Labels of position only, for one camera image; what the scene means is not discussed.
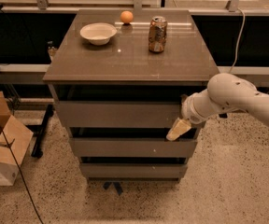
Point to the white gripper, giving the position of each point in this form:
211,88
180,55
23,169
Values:
188,108

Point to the grey top drawer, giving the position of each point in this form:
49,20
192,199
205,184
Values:
91,114

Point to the grey drawer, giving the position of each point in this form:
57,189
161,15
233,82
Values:
91,114
128,147
130,171

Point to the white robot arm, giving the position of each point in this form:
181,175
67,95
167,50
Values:
224,93

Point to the grey drawer cabinet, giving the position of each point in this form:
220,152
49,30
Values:
126,70

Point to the grey middle drawer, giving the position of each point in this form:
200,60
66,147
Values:
128,147

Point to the grey bottom drawer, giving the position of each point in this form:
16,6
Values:
130,171

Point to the open cardboard box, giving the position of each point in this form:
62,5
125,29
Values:
15,138

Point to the black table leg right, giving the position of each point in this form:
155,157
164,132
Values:
223,115

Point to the black table leg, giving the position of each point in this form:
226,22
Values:
40,130
223,115

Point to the crushed soda can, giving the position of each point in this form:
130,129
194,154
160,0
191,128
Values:
157,34

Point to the orange ball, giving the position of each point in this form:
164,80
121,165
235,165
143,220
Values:
126,17

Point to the white bowl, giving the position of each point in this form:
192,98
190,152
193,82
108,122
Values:
98,33

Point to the black table leg left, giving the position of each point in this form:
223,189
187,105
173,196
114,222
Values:
40,130

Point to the metal window frame rail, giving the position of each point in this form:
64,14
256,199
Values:
134,3

